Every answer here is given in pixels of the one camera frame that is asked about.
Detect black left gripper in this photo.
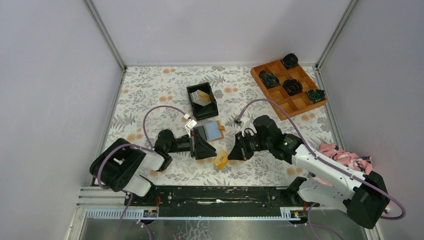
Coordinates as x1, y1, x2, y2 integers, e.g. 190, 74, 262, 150
166, 129, 217, 160

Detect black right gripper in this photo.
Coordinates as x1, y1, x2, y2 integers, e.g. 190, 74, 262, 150
227, 130, 271, 161

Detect yellow leather card holder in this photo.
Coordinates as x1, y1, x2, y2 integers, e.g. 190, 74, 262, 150
193, 120, 225, 142

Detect black plastic card box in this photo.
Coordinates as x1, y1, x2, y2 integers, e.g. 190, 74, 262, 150
186, 82, 219, 120

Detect gold credit card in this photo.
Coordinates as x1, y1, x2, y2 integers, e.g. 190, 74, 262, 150
212, 149, 229, 170

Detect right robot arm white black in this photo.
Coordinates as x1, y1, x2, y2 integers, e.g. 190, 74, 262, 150
228, 115, 390, 229

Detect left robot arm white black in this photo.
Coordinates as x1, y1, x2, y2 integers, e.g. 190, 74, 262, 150
89, 129, 217, 206

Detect stack of credit cards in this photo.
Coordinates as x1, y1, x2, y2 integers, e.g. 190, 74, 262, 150
190, 89, 212, 107

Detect floral patterned table mat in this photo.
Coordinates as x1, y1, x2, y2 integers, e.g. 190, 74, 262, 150
106, 66, 335, 186

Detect rolled green tie left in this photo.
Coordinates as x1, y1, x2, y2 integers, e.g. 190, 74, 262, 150
258, 70, 280, 89

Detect rolled green tie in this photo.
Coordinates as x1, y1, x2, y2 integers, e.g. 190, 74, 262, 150
258, 70, 280, 89
305, 89, 326, 104

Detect orange wooden compartment tray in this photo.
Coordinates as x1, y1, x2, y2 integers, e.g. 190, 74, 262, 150
251, 58, 328, 121

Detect rolled dark tie centre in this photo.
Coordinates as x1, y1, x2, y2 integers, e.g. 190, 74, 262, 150
282, 79, 303, 97

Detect rolled dark tie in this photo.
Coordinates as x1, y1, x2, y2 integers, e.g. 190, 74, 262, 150
281, 53, 299, 70
282, 79, 303, 97

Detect rolled green tie right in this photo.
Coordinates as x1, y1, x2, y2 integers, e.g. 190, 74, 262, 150
305, 89, 326, 104

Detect rolled dark tie top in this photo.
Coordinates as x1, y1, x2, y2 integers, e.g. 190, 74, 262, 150
281, 53, 299, 70

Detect pink patterned cloth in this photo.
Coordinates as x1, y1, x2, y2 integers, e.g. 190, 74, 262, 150
318, 142, 374, 175

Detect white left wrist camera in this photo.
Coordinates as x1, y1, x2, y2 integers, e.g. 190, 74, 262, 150
183, 113, 198, 135

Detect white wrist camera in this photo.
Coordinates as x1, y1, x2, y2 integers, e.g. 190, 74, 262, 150
234, 116, 252, 136
183, 113, 198, 135

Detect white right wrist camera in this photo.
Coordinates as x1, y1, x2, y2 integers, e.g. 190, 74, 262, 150
234, 116, 252, 136

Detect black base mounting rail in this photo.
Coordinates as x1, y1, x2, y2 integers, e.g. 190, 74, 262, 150
124, 185, 311, 218

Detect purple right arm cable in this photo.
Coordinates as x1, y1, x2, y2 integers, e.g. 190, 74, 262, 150
233, 98, 407, 221

